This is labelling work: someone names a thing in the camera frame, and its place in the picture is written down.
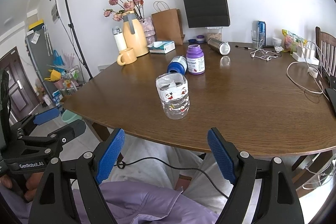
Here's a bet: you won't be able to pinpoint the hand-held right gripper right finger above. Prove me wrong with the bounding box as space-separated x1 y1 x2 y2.
207 127 305 224

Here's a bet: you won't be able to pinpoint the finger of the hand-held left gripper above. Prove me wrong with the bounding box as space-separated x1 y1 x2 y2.
15 107 60 136
18 120 87 159

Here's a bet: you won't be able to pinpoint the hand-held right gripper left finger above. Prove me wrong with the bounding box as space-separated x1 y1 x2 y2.
28 128 125 224

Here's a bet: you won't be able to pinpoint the clear printed cup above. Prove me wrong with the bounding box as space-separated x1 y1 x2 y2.
155 73 190 120

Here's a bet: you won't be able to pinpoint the person's left hand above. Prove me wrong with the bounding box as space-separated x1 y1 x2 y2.
0 174 46 202

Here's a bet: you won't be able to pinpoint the green bucket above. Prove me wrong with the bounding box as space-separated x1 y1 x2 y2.
61 110 79 124

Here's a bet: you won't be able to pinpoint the dark wooden door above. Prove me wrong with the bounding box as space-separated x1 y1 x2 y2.
0 47 36 122

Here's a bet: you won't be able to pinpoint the yellow watering can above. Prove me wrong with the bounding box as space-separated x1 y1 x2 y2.
45 69 62 83

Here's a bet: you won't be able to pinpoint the cluttered storage cart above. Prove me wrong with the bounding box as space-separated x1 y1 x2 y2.
52 65 84 96

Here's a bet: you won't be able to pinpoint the blue bag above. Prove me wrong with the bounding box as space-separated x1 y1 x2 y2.
54 50 65 65

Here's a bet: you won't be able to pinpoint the grey refrigerator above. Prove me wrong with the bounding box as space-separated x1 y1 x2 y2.
25 27 65 109

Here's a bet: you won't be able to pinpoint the purple jacket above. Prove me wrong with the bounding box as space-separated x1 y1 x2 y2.
71 181 219 224

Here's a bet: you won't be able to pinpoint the yellow mug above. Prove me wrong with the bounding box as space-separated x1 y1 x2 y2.
117 47 138 66

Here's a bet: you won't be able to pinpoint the black light stand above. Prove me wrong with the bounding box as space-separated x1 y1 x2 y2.
62 0 93 80

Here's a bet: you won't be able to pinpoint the white thermos bottle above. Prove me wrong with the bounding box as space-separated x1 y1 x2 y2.
112 26 128 52

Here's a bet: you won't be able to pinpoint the purple pill bottle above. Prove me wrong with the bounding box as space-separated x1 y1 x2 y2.
186 45 205 75

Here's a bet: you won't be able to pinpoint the blue pill bottle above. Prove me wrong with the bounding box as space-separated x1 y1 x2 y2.
167 55 188 74

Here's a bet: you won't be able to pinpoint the yellow thermos jug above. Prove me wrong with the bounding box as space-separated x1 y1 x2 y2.
122 11 150 58

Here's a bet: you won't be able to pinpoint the steel thermos flask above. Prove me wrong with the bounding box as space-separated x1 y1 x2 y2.
207 38 231 55

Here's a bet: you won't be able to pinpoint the white earphones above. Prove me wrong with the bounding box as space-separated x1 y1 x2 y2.
235 40 282 60

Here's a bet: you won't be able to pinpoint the tissue box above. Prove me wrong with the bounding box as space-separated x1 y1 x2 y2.
146 41 176 54

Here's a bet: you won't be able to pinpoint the pink vase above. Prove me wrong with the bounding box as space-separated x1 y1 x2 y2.
138 17 157 45

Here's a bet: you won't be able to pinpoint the drinking glass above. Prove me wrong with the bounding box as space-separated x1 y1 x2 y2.
251 30 260 49

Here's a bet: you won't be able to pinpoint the clear oat container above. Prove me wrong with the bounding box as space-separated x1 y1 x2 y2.
206 27 223 42

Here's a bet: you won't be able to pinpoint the black flat case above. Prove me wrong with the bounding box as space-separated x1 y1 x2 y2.
323 88 336 117

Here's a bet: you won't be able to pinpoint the pink flower bouquet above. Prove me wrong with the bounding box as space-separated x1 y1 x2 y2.
103 0 144 22

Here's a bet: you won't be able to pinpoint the white power strip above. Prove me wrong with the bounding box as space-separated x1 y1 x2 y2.
292 42 320 65

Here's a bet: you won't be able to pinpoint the brown paper bag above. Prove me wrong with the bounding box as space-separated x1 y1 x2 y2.
151 1 184 45

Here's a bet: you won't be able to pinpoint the blue drink can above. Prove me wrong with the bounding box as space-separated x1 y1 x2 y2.
257 21 266 46

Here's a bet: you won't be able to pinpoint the colourful snack bag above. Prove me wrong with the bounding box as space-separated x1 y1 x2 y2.
282 29 307 52

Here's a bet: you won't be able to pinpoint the wooden chair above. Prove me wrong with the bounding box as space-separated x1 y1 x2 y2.
315 27 336 83

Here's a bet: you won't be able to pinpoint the black cable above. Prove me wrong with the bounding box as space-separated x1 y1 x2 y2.
115 158 230 199

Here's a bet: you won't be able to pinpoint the white charging cable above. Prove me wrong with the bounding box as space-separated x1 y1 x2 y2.
286 42 326 94

